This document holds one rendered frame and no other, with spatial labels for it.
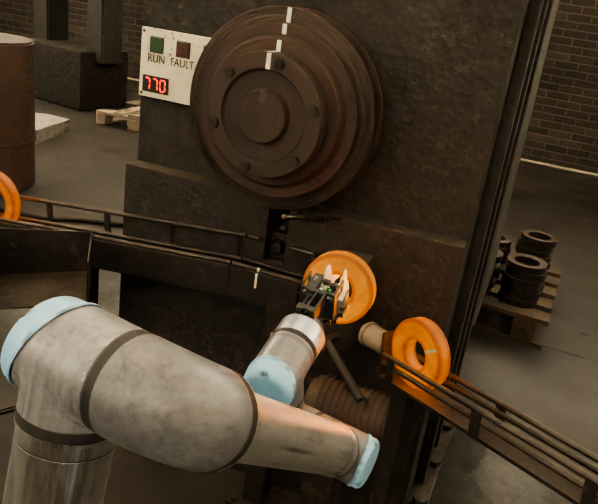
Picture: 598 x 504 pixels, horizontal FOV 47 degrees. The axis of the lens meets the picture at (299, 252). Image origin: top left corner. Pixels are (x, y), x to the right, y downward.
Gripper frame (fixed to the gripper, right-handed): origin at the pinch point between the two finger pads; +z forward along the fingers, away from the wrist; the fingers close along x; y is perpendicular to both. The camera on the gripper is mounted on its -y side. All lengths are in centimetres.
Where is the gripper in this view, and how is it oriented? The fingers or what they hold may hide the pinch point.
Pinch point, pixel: (340, 279)
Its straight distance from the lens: 144.1
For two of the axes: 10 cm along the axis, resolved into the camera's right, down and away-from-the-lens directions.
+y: 0.3, -8.1, -5.9
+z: 4.0, -5.3, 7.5
